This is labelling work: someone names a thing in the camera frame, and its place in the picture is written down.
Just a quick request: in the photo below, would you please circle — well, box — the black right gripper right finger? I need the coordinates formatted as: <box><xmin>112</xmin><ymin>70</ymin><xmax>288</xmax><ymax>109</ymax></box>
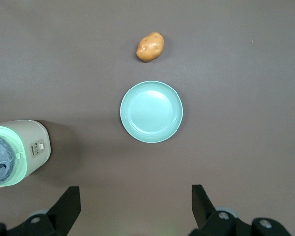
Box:
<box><xmin>188</xmin><ymin>184</ymin><xmax>291</xmax><ymax>236</ymax></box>

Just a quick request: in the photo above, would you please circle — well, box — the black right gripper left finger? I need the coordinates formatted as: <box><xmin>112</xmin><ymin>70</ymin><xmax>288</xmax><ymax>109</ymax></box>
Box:
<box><xmin>0</xmin><ymin>186</ymin><xmax>81</xmax><ymax>236</ymax></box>

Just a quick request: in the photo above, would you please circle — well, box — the light green round plate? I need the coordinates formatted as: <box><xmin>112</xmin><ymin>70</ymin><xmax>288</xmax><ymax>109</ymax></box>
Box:
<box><xmin>119</xmin><ymin>80</ymin><xmax>184</xmax><ymax>144</ymax></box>

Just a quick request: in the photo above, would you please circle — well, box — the orange-brown potato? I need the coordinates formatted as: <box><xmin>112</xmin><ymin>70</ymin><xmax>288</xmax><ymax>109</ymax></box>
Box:
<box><xmin>136</xmin><ymin>32</ymin><xmax>165</xmax><ymax>63</ymax></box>

